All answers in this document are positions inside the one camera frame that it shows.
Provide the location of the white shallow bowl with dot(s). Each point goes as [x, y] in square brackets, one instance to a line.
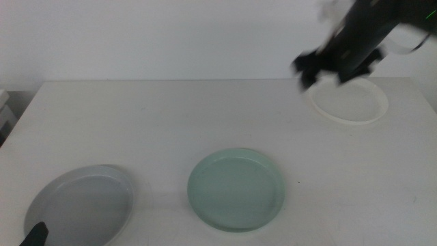
[355, 104]

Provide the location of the mint green shallow bowl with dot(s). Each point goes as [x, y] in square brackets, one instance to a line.
[235, 191]

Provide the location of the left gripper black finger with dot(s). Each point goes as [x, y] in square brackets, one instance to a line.
[35, 235]

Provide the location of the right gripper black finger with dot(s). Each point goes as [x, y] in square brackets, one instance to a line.
[353, 77]
[309, 78]

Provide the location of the grey shallow bowl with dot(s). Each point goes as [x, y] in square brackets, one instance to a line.
[85, 205]

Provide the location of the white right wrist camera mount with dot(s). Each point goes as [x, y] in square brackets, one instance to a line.
[333, 10]

